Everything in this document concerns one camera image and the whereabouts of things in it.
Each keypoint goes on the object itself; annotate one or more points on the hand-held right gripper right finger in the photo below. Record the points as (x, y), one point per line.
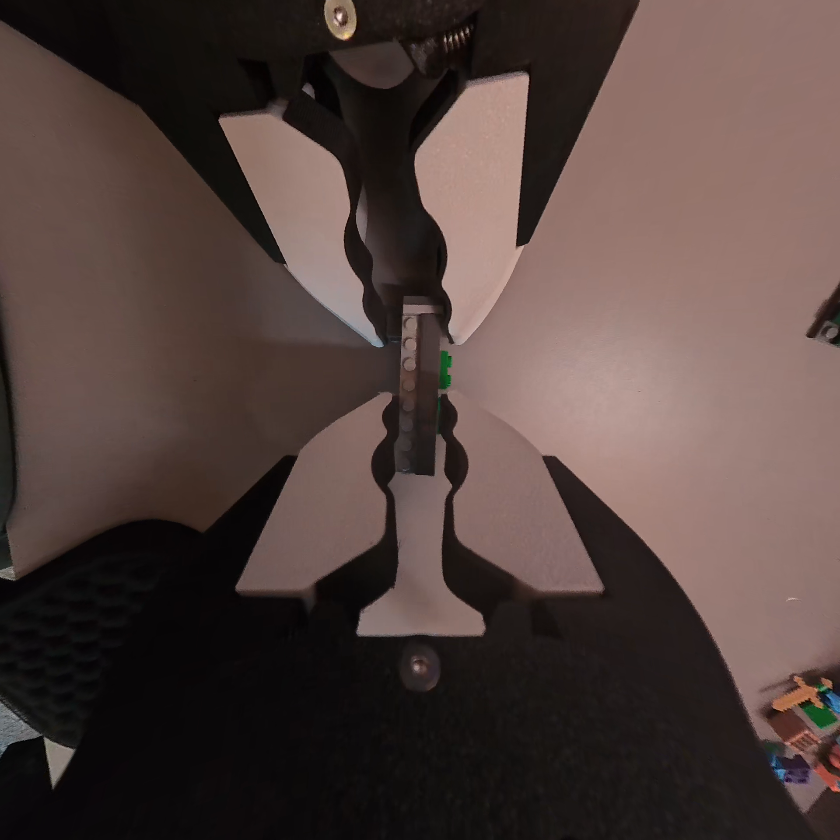
(525, 519)

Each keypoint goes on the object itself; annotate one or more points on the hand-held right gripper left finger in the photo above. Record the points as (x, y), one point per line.
(322, 519)

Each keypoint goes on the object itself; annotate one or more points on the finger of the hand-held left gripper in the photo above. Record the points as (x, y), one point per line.
(479, 184)
(295, 197)

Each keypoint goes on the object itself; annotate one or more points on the bright green corner plate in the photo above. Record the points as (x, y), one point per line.
(448, 370)

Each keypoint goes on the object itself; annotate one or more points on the long light grey plate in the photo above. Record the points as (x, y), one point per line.
(418, 381)

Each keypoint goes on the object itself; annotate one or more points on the black quilted wrist rest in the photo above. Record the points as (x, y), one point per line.
(92, 656)

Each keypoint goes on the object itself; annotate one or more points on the pile of colourful brick figures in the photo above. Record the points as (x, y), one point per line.
(807, 735)

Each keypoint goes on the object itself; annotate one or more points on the grey green brick tower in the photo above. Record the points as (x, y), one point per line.
(827, 315)

